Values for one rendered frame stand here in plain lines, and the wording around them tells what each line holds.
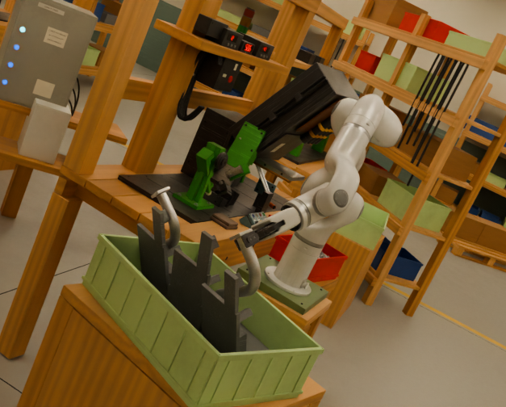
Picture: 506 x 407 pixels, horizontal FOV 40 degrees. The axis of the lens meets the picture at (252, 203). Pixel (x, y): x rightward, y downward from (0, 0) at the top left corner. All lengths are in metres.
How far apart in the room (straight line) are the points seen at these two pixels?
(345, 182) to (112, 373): 0.83
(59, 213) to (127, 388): 1.12
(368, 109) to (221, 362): 0.83
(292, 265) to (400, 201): 3.28
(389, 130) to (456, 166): 3.61
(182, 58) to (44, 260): 1.02
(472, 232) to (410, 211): 4.35
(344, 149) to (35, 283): 1.57
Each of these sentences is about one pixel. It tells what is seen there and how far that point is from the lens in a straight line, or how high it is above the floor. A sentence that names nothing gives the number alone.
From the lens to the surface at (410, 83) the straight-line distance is 6.23.
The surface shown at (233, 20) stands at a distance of 12.32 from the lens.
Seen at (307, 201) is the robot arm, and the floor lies 1.34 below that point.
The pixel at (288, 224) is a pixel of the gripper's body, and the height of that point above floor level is 1.28.
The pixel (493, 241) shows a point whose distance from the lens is 10.15.
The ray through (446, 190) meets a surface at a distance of 11.50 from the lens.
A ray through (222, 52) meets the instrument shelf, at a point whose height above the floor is 1.52.
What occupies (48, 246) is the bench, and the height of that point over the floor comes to 0.54.
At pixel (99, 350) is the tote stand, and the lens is 2.06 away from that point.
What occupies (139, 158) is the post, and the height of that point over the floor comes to 0.95.
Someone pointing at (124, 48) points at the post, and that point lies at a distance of 2.75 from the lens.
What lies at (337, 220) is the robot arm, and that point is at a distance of 2.49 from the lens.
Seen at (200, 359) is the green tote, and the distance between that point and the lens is 1.77.
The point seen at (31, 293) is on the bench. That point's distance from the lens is 3.07.
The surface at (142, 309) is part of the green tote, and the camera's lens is 1.95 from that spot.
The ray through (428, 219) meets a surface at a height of 0.81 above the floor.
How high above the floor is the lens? 1.72
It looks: 14 degrees down
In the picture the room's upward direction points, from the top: 24 degrees clockwise
